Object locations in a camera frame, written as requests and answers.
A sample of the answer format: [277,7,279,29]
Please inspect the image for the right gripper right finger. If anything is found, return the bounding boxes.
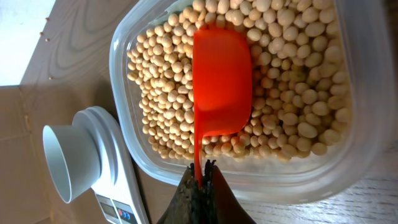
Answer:
[202,160,255,224]

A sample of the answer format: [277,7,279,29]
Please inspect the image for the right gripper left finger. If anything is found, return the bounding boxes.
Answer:
[157,166,201,224]

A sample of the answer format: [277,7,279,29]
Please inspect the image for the red plastic measuring scoop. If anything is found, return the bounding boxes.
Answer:
[193,29,252,183]

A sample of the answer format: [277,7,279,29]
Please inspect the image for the white digital kitchen scale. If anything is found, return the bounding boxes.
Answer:
[72,106,149,224]

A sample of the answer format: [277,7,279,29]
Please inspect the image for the grey round bowl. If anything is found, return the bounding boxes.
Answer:
[42,125,101,203]

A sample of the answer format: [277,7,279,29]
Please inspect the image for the clear plastic container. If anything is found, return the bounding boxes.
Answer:
[109,0,397,204]

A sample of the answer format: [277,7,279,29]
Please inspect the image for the soybeans in container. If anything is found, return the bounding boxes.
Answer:
[127,0,350,161]

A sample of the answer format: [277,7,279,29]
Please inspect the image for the cardboard panel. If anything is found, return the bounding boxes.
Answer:
[1,86,56,223]

